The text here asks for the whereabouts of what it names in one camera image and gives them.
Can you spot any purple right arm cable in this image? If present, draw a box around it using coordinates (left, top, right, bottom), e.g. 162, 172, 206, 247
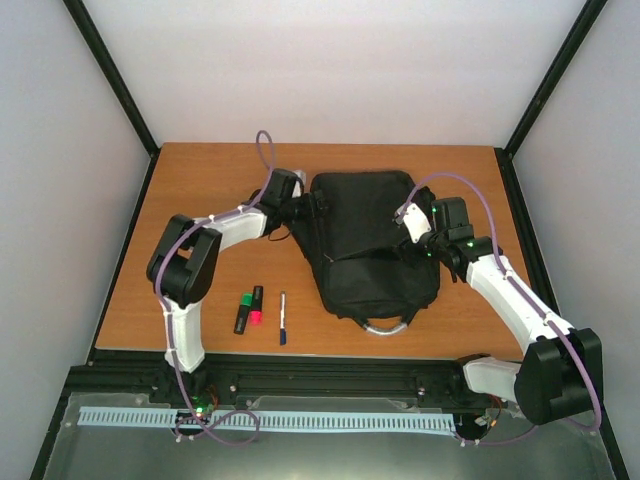
392, 172, 604, 447

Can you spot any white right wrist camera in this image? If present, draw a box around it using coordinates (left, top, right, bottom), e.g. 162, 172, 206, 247
394, 202, 434, 246

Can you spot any black frame post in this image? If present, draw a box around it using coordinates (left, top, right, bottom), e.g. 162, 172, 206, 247
62, 0, 161, 159
502, 0, 609, 156

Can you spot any black left frame post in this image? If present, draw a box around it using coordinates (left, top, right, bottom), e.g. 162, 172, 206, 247
62, 0, 161, 159

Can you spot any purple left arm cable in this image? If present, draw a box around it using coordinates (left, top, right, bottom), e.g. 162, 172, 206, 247
155, 129, 279, 446

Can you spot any black right frame post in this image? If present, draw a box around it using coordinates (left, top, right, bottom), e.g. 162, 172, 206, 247
502, 0, 609, 156

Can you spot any pink highlighter marker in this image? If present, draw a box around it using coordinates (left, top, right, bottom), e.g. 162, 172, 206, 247
249, 285, 264, 325

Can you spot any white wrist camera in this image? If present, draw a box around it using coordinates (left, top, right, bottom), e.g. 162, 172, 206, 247
394, 202, 434, 246
292, 170, 306, 198

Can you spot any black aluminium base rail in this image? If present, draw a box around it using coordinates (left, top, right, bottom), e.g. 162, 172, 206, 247
63, 350, 497, 413

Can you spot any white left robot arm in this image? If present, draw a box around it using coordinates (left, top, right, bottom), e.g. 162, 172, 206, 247
146, 168, 306, 403

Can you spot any green highlighter marker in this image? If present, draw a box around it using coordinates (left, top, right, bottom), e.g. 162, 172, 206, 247
233, 293, 253, 335

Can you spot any blue ballpoint pen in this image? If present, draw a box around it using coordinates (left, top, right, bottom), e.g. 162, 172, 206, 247
279, 291, 287, 346

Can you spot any black student backpack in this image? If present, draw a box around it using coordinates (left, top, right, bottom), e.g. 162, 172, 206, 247
287, 170, 440, 336

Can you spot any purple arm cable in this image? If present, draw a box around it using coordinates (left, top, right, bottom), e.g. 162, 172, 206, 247
155, 129, 279, 446
392, 172, 604, 447

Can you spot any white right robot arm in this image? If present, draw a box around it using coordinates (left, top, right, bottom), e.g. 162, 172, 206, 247
395, 197, 603, 430

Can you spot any light blue cable duct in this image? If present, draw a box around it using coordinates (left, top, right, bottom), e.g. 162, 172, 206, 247
77, 406, 455, 436

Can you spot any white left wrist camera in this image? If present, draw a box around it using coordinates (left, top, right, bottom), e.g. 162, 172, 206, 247
292, 170, 306, 198

